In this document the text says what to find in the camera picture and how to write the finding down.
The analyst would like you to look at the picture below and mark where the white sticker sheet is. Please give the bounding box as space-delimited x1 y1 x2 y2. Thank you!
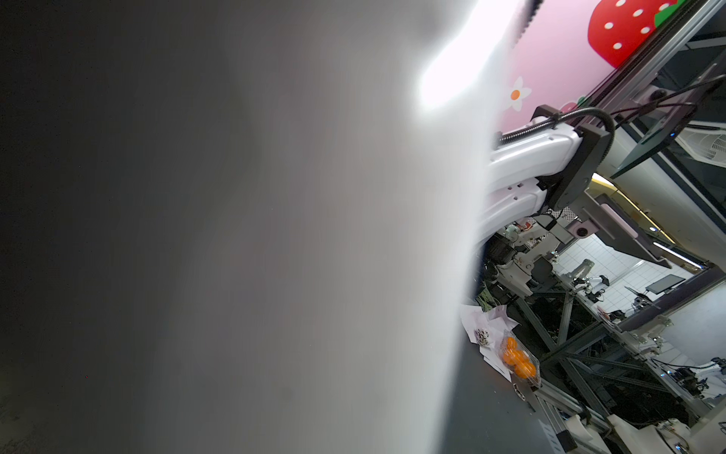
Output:
1 1 523 453

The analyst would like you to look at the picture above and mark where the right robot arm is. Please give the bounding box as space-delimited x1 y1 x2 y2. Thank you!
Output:
476 105 616 246

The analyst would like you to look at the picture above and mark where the bag of oranges outside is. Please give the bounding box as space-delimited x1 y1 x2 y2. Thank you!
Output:
499 335 541 387

